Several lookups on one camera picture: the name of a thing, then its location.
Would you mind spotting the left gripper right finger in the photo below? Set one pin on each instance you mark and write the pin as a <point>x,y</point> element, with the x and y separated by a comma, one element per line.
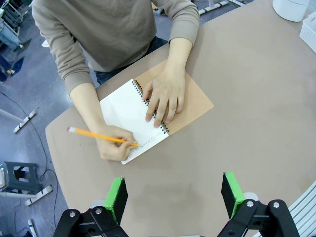
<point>233,195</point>

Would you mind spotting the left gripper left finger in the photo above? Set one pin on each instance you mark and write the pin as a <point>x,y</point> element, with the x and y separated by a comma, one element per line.
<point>116,197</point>

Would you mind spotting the yellow pencil with pink eraser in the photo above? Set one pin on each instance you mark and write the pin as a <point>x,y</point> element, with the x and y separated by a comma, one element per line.
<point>86,133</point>

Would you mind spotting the spiral notebook with brown cover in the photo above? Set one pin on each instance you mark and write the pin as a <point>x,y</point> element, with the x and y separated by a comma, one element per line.
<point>123,108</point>

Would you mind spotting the person's left forearm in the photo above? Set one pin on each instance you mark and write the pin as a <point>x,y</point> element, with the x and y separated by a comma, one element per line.
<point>177,54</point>

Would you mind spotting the person's right forearm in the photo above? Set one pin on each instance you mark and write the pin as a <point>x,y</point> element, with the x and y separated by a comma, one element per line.
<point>86,106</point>

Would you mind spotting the person's right hand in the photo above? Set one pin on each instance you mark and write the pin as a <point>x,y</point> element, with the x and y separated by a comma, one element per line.
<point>113,150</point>

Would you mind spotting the person's left hand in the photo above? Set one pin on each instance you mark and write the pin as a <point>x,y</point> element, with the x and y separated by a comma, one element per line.
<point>168,93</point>

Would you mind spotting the white stand foot with tube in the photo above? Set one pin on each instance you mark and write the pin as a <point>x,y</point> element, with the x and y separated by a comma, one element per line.
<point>24,121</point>
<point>212,7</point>
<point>39,195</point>
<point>32,227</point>

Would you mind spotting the grey plastic step stool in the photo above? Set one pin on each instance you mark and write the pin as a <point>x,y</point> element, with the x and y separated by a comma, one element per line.
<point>24,168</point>

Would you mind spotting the person's legs in dark jeans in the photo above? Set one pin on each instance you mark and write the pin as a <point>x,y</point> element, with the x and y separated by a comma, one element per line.
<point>106,76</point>

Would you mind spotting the person's torso in beige sweater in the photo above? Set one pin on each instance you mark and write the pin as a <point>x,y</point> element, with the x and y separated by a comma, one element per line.
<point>111,32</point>

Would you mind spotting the white plastic basket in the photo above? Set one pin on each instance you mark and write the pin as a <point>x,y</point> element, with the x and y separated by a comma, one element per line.
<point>309,32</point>

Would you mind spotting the white cylindrical container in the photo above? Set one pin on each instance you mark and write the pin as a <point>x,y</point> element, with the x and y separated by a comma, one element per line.
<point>290,10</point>

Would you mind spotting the grey metal rack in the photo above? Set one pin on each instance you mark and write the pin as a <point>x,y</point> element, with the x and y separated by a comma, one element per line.
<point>10,22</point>

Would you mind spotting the grey aluminium frame rails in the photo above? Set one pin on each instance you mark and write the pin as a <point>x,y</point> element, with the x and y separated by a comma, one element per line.
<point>306,209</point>

